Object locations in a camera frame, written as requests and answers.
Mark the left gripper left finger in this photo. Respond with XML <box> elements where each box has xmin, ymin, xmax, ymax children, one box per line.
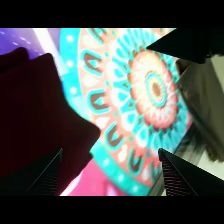
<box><xmin>27</xmin><ymin>148</ymin><xmax>64</xmax><ymax>197</ymax></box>

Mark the dark red garment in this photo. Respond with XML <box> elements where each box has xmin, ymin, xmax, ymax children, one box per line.
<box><xmin>0</xmin><ymin>46</ymin><xmax>102</xmax><ymax>197</ymax></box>

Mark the brown garment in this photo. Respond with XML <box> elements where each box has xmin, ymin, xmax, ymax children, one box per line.
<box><xmin>175</xmin><ymin>54</ymin><xmax>224</xmax><ymax>163</ymax></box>

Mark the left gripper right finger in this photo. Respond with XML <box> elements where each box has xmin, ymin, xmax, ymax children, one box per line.
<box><xmin>157</xmin><ymin>147</ymin><xmax>224</xmax><ymax>197</ymax></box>

